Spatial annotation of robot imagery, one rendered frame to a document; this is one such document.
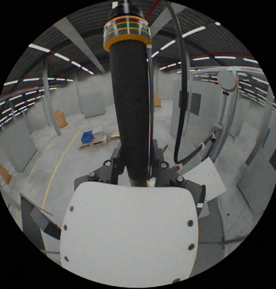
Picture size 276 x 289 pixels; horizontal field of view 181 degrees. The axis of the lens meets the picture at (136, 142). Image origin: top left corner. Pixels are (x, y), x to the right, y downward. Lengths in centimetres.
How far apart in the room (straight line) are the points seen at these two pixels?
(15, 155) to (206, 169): 655
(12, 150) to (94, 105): 668
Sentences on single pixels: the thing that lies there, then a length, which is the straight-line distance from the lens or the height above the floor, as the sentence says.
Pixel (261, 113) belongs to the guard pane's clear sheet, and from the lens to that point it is 74.
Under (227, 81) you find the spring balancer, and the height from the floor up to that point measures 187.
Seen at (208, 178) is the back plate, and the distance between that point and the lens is 60.
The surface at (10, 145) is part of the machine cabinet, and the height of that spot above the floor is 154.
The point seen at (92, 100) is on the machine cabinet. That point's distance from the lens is 751.
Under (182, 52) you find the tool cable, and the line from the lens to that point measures 16.
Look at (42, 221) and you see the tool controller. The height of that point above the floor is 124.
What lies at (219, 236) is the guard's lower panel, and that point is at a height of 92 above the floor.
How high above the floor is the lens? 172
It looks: 35 degrees down
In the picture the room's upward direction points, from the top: 4 degrees counter-clockwise
